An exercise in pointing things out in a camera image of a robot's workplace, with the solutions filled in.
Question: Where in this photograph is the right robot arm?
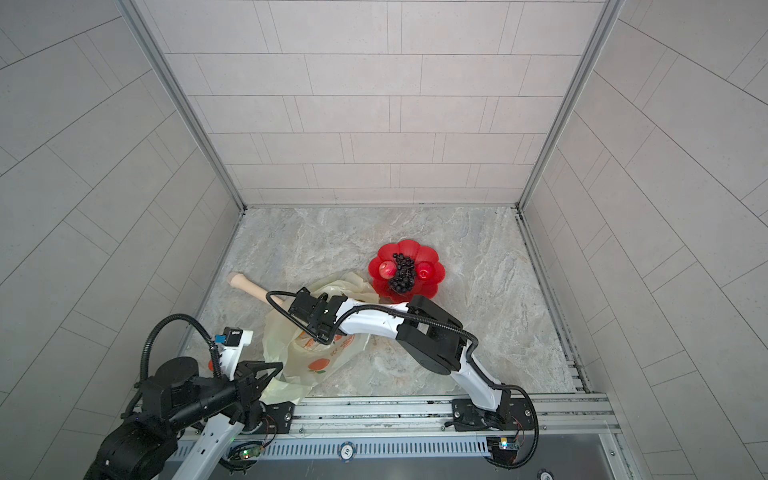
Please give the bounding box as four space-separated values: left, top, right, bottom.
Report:
275 288 533 429

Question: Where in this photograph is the beige rolling pin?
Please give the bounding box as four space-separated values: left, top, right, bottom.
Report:
227 272 268 304

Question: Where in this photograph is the aluminium mounting rail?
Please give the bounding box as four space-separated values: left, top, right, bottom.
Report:
256 393 620 440

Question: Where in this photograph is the circuit board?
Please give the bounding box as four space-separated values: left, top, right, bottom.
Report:
229 442 264 462
486 437 520 467

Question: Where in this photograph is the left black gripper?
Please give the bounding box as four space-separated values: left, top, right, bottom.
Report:
171 359 287 431

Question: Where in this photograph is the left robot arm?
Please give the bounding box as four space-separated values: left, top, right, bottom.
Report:
85 357 283 479

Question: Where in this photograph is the black grape bunch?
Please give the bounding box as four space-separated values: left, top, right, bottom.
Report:
389 253 417 296

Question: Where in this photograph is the pink strawberry fruit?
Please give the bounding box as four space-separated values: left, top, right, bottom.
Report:
378 260 398 280

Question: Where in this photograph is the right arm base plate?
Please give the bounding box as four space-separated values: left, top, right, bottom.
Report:
445 397 535 432

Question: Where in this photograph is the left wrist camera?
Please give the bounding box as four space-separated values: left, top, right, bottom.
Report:
216 327 244 347

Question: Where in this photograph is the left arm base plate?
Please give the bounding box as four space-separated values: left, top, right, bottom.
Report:
250 401 296 436

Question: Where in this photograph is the right circuit board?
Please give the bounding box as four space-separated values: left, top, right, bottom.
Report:
486 437 520 467

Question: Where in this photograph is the red flower-shaped plate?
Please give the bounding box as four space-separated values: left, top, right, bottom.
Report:
368 239 446 303

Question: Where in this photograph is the left circuit board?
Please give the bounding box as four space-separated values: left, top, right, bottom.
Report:
229 442 264 462

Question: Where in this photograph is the cream plastic fruit bag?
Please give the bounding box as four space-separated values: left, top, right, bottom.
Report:
261 271 379 405

